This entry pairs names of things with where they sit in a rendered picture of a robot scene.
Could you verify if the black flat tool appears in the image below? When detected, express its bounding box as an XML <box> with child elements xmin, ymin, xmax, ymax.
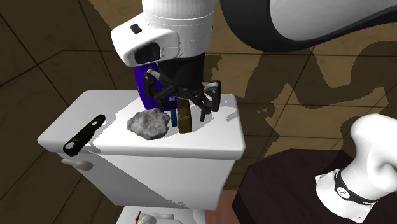
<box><xmin>62</xmin><ymin>114</ymin><xmax>106</xmax><ymax>158</ymax></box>

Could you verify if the blue container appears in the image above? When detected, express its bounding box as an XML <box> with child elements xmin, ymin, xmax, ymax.
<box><xmin>133</xmin><ymin>63</ymin><xmax>171</xmax><ymax>110</ymax></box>

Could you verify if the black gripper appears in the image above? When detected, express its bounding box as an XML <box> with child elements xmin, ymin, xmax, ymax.
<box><xmin>142</xmin><ymin>52</ymin><xmax>222</xmax><ymax>123</ymax></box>

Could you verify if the grey rock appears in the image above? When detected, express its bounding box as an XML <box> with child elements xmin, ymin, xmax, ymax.
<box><xmin>126</xmin><ymin>107</ymin><xmax>171</xmax><ymax>141</ymax></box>

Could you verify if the white toilet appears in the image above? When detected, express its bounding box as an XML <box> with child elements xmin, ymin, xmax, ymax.
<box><xmin>37</xmin><ymin>89</ymin><xmax>247</xmax><ymax>224</ymax></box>

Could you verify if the blue lighter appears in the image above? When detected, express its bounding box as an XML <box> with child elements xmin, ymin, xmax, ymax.
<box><xmin>169</xmin><ymin>95</ymin><xmax>179</xmax><ymax>128</ymax></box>

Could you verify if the brown block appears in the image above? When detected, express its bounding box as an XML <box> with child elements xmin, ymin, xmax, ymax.
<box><xmin>176</xmin><ymin>97</ymin><xmax>193</xmax><ymax>134</ymax></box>

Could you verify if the dark brown robot stand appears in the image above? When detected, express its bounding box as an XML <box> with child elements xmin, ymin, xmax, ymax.
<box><xmin>231</xmin><ymin>148</ymin><xmax>397</xmax><ymax>224</ymax></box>

